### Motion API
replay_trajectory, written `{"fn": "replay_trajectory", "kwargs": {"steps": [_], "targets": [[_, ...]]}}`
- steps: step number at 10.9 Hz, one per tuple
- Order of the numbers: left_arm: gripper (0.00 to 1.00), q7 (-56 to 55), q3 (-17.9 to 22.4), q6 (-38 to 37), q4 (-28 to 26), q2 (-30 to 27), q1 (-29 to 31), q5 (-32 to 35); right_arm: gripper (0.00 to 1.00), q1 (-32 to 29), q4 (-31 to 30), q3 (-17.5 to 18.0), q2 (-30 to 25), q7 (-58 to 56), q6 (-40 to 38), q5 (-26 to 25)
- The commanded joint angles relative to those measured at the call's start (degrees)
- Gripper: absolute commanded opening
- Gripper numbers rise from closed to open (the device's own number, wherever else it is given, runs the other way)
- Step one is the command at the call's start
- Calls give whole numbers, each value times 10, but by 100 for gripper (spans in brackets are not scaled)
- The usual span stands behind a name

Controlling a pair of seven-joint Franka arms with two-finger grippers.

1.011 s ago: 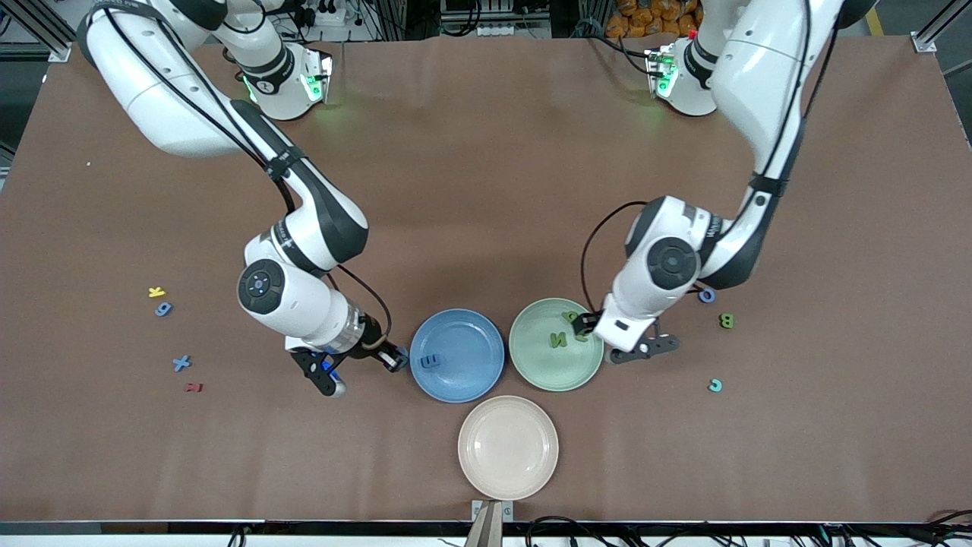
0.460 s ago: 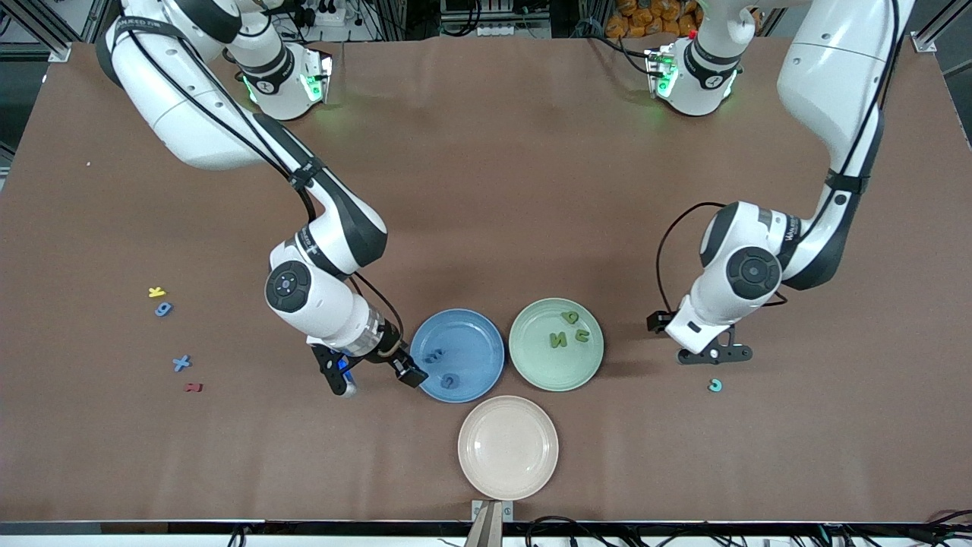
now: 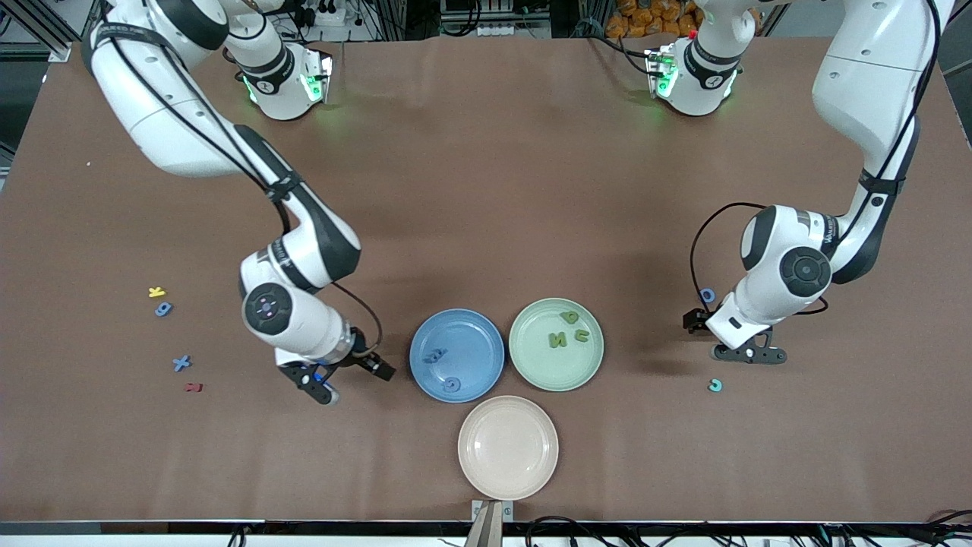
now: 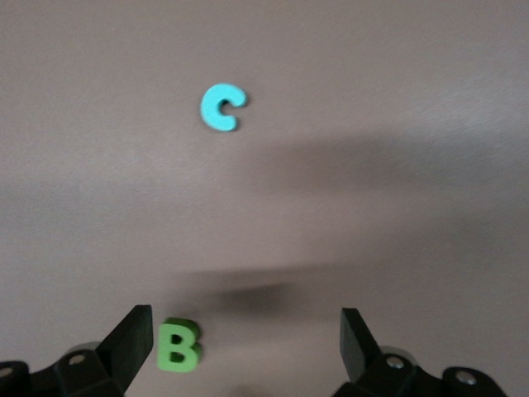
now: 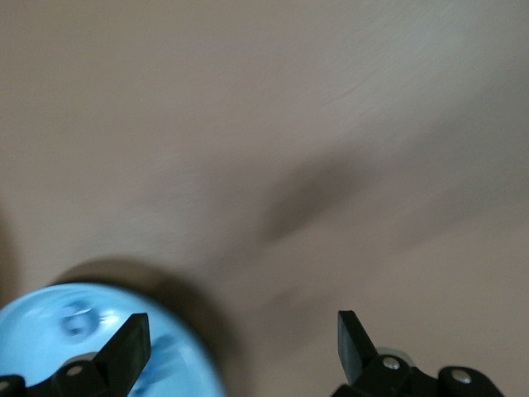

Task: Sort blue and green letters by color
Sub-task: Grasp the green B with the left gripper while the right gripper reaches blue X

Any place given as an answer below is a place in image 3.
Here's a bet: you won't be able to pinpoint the blue plate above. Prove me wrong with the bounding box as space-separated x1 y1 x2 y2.
409 308 505 403

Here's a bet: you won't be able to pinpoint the beige plate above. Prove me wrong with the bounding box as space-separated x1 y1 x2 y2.
457 395 560 501

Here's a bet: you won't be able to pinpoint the green plate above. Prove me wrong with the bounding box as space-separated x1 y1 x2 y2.
509 298 605 392

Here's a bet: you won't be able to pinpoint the table cover sheet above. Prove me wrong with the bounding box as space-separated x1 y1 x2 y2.
0 34 972 525

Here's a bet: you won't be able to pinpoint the orange snack bags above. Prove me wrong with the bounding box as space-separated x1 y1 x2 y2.
605 0 703 39

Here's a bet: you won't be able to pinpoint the large white power strip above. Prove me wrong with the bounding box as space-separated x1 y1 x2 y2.
292 4 346 27

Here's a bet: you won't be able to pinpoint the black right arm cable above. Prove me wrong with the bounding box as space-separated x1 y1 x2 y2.
328 280 383 359

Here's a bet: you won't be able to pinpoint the black table edge rail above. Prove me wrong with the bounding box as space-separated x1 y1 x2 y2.
0 520 972 539

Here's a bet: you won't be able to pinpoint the grey metal camera bracket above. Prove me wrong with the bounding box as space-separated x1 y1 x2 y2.
471 500 514 547

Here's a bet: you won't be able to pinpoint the black cable loop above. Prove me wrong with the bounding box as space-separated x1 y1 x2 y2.
524 517 608 547

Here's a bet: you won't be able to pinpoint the aluminium frame profile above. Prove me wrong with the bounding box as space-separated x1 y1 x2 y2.
0 0 73 63

